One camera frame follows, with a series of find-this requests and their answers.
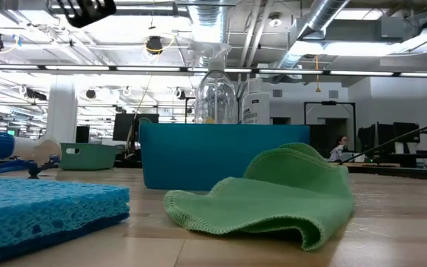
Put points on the clear spray bottle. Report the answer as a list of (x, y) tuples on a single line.
[(215, 96)]

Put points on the spray bottle with blue liquid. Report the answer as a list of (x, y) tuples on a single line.
[(2, 144)]

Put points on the small white labelled bottle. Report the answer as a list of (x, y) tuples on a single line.
[(256, 107)]

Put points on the blue rectangular sponge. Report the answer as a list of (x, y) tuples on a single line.
[(43, 211)]

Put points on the green microfibre cloth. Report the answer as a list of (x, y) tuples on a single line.
[(273, 185)]

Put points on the long ceiling light strip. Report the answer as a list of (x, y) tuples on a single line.
[(80, 68)]

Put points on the black computer monitor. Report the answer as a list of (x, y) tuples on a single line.
[(384, 135), (406, 131), (82, 134), (367, 137), (122, 128)]

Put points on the large teal plastic basin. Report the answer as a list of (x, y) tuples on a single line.
[(145, 120)]

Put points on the small teal plastic basket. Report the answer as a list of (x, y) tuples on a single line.
[(95, 157)]

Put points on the dark blue plastic bin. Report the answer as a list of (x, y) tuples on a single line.
[(198, 155)]

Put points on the person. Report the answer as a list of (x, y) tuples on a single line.
[(341, 142)]

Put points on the black background desk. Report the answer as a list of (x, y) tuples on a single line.
[(410, 159)]

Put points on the silver ventilation duct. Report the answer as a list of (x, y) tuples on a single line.
[(324, 13), (208, 18)]

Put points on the black background rig frame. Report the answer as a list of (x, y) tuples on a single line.
[(328, 103)]

